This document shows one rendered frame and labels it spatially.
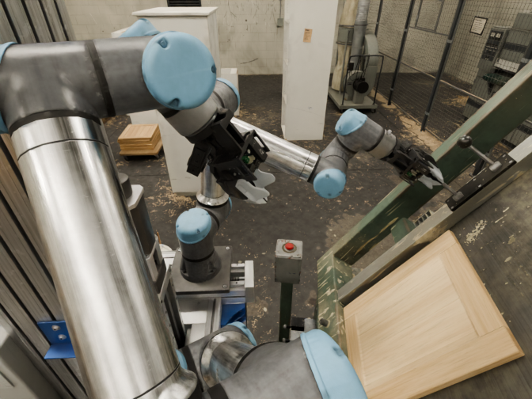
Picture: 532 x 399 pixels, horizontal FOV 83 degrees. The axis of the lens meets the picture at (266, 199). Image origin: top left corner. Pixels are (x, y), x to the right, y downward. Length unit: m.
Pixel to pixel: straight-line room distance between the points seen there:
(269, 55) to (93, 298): 8.66
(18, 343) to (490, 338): 1.08
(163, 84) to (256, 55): 8.51
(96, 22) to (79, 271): 9.25
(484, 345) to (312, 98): 4.04
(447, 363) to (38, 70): 0.91
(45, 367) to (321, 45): 4.16
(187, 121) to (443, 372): 0.78
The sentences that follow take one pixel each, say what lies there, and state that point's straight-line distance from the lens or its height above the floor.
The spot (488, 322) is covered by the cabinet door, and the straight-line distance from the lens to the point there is 0.88.
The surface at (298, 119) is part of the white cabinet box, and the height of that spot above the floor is 0.32.
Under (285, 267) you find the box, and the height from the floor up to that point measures 0.87.
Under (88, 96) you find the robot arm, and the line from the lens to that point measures 0.35.
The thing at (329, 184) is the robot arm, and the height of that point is 1.51.
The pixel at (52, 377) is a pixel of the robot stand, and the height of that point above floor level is 1.03.
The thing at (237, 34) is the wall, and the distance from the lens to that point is 8.76.
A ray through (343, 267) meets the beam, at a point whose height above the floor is 0.87.
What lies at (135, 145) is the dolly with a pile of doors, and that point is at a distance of 4.42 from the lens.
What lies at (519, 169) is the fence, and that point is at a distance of 1.04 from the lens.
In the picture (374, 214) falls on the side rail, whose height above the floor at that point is 1.14.
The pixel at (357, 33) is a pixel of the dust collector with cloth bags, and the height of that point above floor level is 1.26.
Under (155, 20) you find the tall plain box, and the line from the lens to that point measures 2.93.
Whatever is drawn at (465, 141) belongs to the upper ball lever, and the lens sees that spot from 1.01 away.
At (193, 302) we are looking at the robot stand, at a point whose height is 0.95.
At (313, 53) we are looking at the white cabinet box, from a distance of 4.44.
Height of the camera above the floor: 1.89
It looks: 35 degrees down
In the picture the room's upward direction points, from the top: straight up
